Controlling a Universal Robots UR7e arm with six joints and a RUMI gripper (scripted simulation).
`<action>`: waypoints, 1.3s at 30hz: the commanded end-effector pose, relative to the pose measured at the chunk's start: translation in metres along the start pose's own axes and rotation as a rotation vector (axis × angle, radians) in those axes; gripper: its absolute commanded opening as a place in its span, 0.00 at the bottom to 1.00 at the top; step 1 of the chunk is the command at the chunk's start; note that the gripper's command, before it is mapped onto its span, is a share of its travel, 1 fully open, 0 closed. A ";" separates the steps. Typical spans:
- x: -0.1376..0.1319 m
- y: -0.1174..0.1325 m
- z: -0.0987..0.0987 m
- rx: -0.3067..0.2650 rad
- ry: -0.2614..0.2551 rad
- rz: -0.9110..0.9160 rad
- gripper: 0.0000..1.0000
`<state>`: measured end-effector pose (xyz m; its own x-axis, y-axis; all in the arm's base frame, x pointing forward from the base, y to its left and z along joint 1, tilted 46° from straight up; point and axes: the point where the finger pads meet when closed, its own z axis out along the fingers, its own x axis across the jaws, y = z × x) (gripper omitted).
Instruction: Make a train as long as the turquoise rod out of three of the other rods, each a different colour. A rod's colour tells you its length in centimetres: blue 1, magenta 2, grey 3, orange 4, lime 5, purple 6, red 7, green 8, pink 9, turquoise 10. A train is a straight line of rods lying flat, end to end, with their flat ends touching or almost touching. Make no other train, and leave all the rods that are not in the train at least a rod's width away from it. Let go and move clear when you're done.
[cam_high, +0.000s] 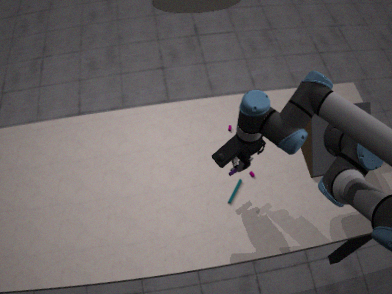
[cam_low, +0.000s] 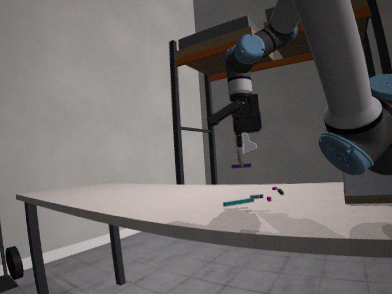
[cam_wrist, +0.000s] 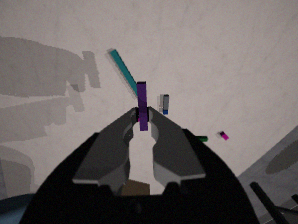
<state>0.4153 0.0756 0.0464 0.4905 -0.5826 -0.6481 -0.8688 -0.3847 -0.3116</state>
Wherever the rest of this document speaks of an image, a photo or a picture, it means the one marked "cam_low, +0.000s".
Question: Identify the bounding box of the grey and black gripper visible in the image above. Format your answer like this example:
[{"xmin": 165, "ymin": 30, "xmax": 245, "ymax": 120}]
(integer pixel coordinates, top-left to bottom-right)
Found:
[{"xmin": 230, "ymin": 92, "xmax": 262, "ymax": 167}]

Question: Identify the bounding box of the turquoise rod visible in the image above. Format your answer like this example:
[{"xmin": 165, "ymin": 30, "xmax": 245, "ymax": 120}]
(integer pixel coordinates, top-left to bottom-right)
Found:
[{"xmin": 223, "ymin": 198, "xmax": 254, "ymax": 206}]

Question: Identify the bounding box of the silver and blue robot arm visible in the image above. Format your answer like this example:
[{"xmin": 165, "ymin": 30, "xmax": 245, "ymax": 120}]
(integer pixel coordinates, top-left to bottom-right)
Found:
[{"xmin": 225, "ymin": 0, "xmax": 392, "ymax": 175}]

